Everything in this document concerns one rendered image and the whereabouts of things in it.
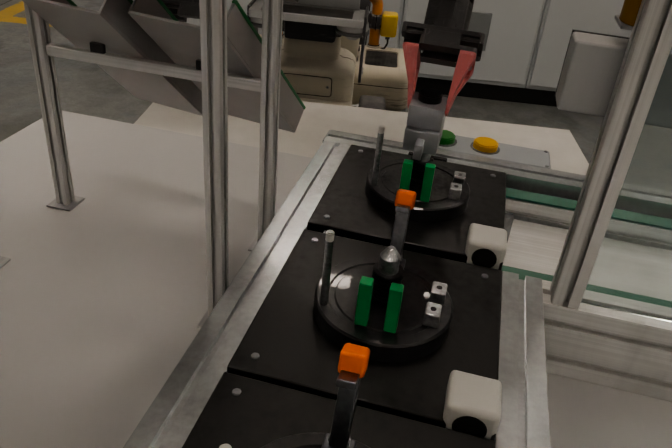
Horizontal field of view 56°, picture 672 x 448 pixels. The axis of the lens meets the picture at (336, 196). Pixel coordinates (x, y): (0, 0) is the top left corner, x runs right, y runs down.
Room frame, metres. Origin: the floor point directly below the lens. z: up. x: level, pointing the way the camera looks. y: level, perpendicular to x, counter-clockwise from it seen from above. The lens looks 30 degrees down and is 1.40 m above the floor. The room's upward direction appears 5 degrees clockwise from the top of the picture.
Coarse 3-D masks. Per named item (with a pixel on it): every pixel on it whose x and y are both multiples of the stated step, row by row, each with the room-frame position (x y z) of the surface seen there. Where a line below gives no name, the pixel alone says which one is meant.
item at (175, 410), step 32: (320, 160) 0.85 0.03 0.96; (320, 192) 0.75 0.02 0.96; (288, 224) 0.68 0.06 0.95; (256, 256) 0.59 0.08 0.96; (256, 288) 0.53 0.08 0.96; (512, 288) 0.58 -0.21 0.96; (224, 320) 0.48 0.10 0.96; (512, 320) 0.52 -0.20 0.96; (192, 352) 0.43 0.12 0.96; (224, 352) 0.44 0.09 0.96; (512, 352) 0.47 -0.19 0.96; (544, 352) 0.48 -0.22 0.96; (192, 384) 0.40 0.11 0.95; (512, 384) 0.43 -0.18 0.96; (544, 384) 0.43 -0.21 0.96; (160, 416) 0.36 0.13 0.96; (192, 416) 0.36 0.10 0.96; (512, 416) 0.39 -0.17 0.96; (544, 416) 0.40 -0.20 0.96
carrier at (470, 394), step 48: (336, 240) 0.63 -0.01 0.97; (288, 288) 0.53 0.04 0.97; (336, 288) 0.51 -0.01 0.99; (384, 288) 0.49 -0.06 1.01; (432, 288) 0.51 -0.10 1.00; (480, 288) 0.56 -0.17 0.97; (288, 336) 0.46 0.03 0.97; (336, 336) 0.45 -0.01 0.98; (384, 336) 0.45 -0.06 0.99; (432, 336) 0.45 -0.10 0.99; (480, 336) 0.48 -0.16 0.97; (288, 384) 0.40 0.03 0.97; (384, 384) 0.41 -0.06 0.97; (432, 384) 0.41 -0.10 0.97; (480, 384) 0.40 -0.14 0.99; (480, 432) 0.36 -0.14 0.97
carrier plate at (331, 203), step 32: (352, 160) 0.84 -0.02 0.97; (384, 160) 0.85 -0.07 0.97; (352, 192) 0.74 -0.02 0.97; (480, 192) 0.78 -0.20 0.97; (320, 224) 0.66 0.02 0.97; (352, 224) 0.66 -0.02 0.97; (384, 224) 0.67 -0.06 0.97; (416, 224) 0.68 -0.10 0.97; (448, 224) 0.68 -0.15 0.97; (448, 256) 0.62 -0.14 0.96
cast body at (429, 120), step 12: (420, 96) 0.75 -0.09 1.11; (432, 96) 0.74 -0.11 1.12; (420, 108) 0.73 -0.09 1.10; (432, 108) 0.73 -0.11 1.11; (444, 108) 0.73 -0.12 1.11; (408, 120) 0.74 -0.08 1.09; (420, 120) 0.73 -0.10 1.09; (432, 120) 0.73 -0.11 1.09; (444, 120) 0.77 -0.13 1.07; (408, 132) 0.73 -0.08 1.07; (420, 132) 0.73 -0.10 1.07; (432, 132) 0.73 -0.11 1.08; (408, 144) 0.73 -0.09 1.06; (420, 144) 0.71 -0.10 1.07; (432, 144) 0.72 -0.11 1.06; (420, 156) 0.71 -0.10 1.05
